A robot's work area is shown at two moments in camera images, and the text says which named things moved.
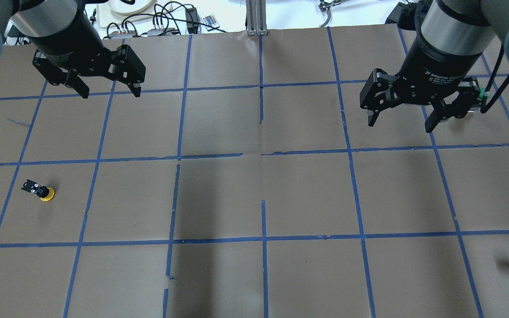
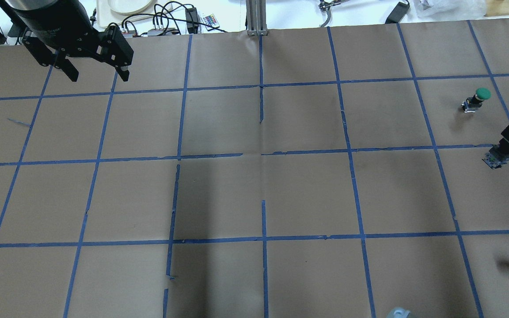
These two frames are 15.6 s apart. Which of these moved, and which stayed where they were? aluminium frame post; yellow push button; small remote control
Moved: yellow push button
Stayed: small remote control; aluminium frame post
